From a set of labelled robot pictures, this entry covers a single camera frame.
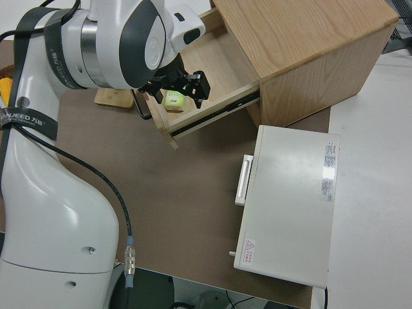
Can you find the dark mesh background object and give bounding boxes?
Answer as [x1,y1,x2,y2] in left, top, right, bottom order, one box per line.
[382,0,412,53]

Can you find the light wooden cabinet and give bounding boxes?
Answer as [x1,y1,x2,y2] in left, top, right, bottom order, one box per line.
[211,0,400,128]

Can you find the brown table mat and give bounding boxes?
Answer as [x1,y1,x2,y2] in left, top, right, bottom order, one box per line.
[0,38,333,309]

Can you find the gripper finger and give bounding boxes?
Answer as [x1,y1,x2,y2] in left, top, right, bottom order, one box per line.
[187,70,212,109]
[149,86,165,104]

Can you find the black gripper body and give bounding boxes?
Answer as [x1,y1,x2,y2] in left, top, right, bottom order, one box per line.
[138,59,194,97]

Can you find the white toaster oven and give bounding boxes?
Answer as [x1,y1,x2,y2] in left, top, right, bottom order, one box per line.
[229,124,341,289]

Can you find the black velcro strap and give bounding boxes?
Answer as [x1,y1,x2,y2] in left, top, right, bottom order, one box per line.
[0,108,60,142]
[43,11,83,89]

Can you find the small green box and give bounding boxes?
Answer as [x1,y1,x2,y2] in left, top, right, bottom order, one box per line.
[162,89,188,113]

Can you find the light wooden drawer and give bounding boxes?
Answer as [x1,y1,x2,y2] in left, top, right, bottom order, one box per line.
[131,8,262,151]

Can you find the wooden stand with square base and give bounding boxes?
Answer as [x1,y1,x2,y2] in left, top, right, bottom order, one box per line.
[94,88,135,111]

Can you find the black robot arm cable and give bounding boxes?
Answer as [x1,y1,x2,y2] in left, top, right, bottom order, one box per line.
[0,0,138,309]

